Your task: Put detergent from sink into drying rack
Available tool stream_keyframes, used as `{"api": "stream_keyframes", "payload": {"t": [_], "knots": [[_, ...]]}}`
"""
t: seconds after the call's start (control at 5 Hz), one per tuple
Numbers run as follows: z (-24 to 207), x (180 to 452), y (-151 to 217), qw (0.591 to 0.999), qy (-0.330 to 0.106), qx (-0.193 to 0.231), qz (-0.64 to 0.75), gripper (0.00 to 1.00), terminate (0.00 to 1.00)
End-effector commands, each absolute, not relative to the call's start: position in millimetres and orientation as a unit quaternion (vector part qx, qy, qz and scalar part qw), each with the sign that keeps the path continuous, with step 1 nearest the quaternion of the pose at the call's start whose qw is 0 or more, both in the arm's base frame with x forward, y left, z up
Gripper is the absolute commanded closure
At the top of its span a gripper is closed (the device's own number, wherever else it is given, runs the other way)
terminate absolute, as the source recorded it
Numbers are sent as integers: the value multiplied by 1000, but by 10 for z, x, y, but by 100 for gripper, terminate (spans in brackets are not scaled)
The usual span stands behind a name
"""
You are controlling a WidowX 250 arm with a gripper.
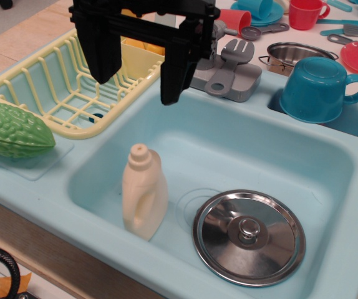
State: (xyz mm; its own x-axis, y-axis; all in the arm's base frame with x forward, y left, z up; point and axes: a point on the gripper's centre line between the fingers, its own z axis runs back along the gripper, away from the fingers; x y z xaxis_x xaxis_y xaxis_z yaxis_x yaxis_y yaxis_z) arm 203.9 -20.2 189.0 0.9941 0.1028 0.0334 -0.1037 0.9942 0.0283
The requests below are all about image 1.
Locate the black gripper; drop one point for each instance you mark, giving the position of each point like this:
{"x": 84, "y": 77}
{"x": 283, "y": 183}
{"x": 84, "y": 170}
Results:
{"x": 101, "y": 24}

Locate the cream detergent bottle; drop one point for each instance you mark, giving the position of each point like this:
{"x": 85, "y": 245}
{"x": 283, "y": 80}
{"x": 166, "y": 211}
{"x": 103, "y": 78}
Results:
{"x": 144, "y": 192}

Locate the yellow utensil in rack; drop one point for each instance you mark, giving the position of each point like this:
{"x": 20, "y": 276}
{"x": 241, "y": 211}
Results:
{"x": 140, "y": 44}

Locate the yellow dish drying rack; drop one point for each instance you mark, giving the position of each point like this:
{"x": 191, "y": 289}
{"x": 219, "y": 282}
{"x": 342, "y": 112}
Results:
{"x": 55, "y": 85}

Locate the grey toy fork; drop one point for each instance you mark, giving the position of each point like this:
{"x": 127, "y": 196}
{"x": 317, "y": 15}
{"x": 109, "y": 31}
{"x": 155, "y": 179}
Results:
{"x": 235, "y": 52}

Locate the red cup lying down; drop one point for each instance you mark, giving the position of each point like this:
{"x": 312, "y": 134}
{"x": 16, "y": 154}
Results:
{"x": 235, "y": 19}

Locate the grey toy faucet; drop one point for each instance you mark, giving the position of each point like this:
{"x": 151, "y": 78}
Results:
{"x": 247, "y": 76}

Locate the grey toy spoon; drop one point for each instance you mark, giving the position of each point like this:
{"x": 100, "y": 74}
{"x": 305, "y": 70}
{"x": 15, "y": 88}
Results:
{"x": 254, "y": 33}

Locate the teal cup on saucer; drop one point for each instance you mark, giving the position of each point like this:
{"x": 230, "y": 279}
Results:
{"x": 259, "y": 9}

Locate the steel pot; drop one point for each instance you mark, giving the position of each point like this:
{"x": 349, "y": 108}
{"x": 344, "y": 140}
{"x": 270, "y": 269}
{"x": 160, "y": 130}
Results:
{"x": 283, "y": 56}

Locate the teal saucer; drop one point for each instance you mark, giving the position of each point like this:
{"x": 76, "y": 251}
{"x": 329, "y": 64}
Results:
{"x": 275, "y": 15}

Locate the green bitter melon toy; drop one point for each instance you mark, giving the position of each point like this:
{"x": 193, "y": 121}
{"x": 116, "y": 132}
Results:
{"x": 23, "y": 135}

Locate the red mug upright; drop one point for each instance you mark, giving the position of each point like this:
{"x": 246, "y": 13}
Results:
{"x": 303, "y": 14}

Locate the large teal cup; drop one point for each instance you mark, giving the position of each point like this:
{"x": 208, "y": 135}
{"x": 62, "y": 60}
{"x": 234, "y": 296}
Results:
{"x": 317, "y": 89}

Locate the steel pot lid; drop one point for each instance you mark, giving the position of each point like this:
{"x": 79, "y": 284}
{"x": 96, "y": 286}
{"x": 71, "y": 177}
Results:
{"x": 248, "y": 238}

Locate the teal toy utensil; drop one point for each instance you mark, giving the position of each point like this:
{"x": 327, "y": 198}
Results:
{"x": 340, "y": 5}

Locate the grey toy spatula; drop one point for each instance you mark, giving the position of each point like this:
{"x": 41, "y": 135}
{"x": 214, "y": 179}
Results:
{"x": 349, "y": 30}

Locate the teal toy knife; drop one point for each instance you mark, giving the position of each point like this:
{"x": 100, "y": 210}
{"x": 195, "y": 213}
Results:
{"x": 336, "y": 21}

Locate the orange tape piece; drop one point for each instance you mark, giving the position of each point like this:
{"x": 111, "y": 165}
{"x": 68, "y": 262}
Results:
{"x": 5, "y": 284}

